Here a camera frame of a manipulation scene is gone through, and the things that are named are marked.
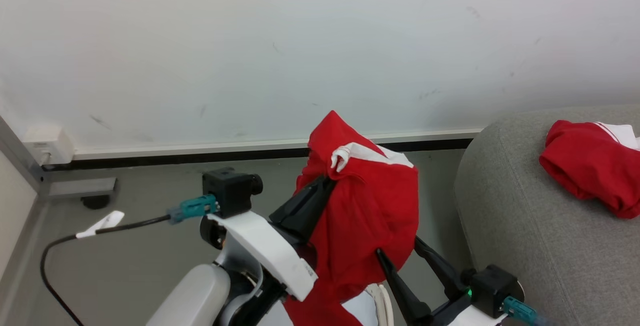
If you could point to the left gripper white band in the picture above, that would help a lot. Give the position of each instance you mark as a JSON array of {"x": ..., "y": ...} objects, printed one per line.
[{"x": 272, "y": 253}]

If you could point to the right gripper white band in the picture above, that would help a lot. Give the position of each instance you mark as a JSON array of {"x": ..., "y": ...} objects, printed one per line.
[{"x": 450, "y": 316}]

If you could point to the red garment white trim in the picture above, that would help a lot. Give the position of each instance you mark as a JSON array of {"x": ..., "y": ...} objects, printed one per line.
[{"x": 370, "y": 206}]

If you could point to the red garment white striped collar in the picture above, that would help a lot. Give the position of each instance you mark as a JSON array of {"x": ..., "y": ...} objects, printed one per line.
[{"x": 595, "y": 171}]

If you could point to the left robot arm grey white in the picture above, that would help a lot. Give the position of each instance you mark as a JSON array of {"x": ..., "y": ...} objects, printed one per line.
[{"x": 195, "y": 296}]

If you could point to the grey fabric sofa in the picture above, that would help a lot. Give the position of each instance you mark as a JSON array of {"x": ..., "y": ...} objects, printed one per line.
[{"x": 525, "y": 246}]

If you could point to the white laundry basket brown rim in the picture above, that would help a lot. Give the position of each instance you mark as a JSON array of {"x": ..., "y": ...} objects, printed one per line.
[{"x": 386, "y": 308}]

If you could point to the black skirting strip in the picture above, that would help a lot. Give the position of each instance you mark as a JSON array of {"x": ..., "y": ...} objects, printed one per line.
[{"x": 200, "y": 158}]

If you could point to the white baseboard strip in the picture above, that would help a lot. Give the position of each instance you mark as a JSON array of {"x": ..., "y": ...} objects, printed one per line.
[{"x": 200, "y": 149}]

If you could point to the black round levelling foot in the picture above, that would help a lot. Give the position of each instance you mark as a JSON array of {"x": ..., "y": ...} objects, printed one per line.
[{"x": 96, "y": 202}]

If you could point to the grey metal foot bar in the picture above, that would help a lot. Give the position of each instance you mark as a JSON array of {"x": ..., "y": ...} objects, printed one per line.
[{"x": 82, "y": 187}]

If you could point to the white partition panel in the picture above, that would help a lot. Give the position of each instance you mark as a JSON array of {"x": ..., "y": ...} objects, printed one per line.
[{"x": 12, "y": 211}]

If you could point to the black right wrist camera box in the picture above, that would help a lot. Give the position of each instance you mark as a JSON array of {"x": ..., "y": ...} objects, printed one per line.
[{"x": 492, "y": 288}]

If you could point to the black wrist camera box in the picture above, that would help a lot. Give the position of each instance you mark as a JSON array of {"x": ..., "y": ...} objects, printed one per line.
[
  {"x": 232, "y": 191},
  {"x": 492, "y": 288}
]

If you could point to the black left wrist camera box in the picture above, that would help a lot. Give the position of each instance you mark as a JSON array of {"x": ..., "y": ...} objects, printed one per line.
[{"x": 232, "y": 191}]

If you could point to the white wall socket box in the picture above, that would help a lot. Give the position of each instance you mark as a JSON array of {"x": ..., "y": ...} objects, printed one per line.
[{"x": 50, "y": 145}]

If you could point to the grey metal partition frame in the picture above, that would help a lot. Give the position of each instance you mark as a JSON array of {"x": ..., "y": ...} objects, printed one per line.
[{"x": 20, "y": 158}]

